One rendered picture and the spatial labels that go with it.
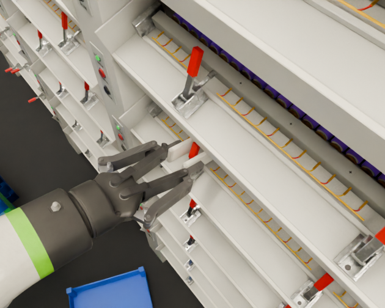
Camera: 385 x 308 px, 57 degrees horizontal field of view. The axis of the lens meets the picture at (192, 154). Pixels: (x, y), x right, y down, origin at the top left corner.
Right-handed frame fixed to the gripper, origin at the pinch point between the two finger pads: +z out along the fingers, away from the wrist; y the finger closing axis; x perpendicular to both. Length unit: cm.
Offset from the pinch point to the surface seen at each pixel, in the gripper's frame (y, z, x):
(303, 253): 22.3, 4.6, -4.3
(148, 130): -12.7, 0.9, -6.3
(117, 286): -20, -1, -103
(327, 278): 26.6, 0.0, 2.0
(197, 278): 4, 12, -63
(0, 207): -52, -25, -64
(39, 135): -109, 9, -101
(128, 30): -15.6, -2.4, 14.3
